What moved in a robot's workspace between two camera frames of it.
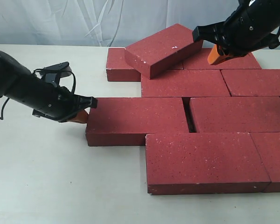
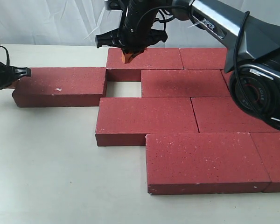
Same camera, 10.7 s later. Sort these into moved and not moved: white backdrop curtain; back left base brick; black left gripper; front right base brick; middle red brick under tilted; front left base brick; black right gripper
Moved: black right gripper; black left gripper
Not moved: middle red brick under tilted; front right base brick; back left base brick; white backdrop curtain; front left base brick
